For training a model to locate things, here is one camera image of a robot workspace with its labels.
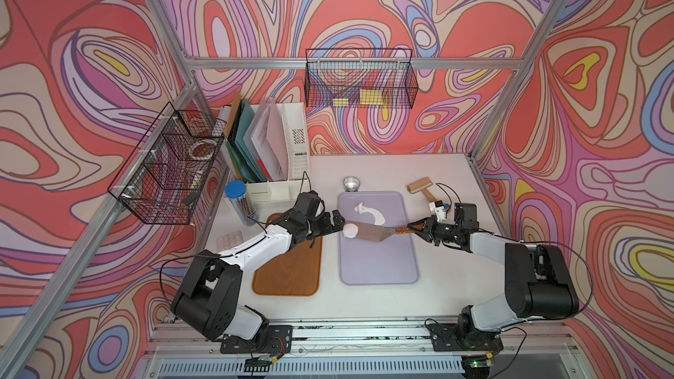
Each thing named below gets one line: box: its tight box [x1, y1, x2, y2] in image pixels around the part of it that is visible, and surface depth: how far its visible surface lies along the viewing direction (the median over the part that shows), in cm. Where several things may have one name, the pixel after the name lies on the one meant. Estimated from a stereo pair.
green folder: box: [226, 98, 268, 183], surface depth 92 cm
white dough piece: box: [353, 201, 386, 226], surface depth 101 cm
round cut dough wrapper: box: [342, 222, 359, 238], surface depth 95 cm
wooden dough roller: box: [406, 176, 438, 203], surface depth 110 cm
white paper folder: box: [250, 102, 289, 182], surface depth 97 cm
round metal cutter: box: [343, 175, 361, 193], surface depth 110 cm
